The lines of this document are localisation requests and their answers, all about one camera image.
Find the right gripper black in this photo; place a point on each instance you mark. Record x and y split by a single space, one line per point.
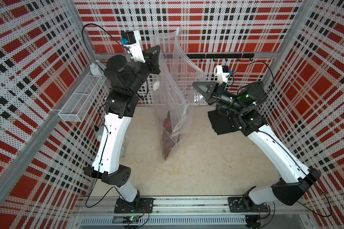
217 97

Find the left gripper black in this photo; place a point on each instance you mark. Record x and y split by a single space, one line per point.
154 57

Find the clear vacuum bag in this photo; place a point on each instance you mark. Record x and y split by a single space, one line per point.
176 93

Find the red black plaid shirt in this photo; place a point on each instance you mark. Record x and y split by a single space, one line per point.
167 143

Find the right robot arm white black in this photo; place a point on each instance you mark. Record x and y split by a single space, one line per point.
238 113

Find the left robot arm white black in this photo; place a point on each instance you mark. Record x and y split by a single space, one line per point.
119 110

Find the white alarm clock on shelf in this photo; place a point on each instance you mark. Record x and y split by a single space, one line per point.
97 69

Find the small circuit board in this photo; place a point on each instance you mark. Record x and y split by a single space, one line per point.
125 219

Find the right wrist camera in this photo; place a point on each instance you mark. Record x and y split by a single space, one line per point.
222 73

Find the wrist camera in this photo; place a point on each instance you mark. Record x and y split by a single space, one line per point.
132 41
222 73

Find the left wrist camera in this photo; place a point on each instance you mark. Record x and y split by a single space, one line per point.
132 41

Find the black hook rail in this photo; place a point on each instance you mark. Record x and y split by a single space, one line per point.
215 56

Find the white wire shelf basket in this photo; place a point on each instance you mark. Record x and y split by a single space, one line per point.
81 100

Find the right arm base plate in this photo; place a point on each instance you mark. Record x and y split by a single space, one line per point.
248 204

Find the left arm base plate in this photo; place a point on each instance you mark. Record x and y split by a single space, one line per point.
139 205

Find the aluminium mounting rail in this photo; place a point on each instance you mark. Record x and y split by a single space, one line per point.
185 205

